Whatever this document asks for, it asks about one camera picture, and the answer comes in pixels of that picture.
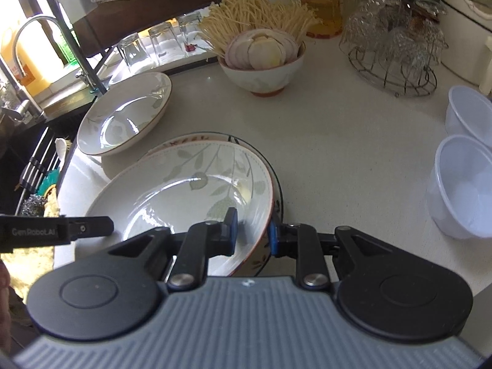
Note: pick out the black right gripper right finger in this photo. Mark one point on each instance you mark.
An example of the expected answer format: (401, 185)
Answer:
(309, 249)

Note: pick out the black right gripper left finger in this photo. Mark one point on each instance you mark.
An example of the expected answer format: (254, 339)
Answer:
(181, 259)

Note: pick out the white leaf pattern plate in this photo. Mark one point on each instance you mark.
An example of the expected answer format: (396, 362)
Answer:
(139, 199)

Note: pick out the chrome kitchen faucet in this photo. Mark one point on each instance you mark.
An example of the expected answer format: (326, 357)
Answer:
(40, 63)

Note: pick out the person's right hand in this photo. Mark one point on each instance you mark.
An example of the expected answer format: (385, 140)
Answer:
(5, 317)

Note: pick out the white plastic bowl near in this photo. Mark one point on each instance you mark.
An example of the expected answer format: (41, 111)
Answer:
(459, 190)

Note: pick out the white plastic bowl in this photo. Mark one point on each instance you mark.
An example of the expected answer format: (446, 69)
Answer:
(469, 113)
(459, 190)

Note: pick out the white leaf plate brown rim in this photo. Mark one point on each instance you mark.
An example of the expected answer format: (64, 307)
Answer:
(124, 115)

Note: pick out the white dish brush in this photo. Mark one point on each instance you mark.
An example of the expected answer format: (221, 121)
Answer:
(62, 147)

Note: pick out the white plastic bowl far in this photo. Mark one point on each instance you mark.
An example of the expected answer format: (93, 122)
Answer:
(469, 113)

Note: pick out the ceramic bowl with food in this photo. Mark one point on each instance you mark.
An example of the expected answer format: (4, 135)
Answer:
(268, 82)

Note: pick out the sliced onion pieces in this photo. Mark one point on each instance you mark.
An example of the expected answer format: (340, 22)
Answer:
(261, 49)

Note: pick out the clear drinking glass middle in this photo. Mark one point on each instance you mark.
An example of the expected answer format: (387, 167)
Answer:
(164, 41)

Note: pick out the clear drinking glass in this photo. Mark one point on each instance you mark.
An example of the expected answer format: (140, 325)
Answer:
(164, 41)
(132, 51)
(189, 27)

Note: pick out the white drying tray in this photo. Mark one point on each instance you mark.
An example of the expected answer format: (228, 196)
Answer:
(201, 53)

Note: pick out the clear drinking glass left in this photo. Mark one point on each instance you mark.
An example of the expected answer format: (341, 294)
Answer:
(132, 51)

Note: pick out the clear drinking glass right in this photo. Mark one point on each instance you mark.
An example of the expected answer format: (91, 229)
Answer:
(189, 27)

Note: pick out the clear patterned glass cups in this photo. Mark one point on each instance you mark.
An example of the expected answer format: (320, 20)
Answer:
(402, 35)

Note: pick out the pale dried noodles bundle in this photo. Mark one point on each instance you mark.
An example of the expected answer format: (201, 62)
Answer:
(229, 18)

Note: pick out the dark wooden shelf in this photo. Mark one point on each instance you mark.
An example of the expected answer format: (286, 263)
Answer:
(109, 22)

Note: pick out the white rice cooker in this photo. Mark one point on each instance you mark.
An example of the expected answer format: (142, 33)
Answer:
(467, 30)

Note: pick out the wire glass rack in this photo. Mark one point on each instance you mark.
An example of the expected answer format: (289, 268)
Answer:
(392, 81)

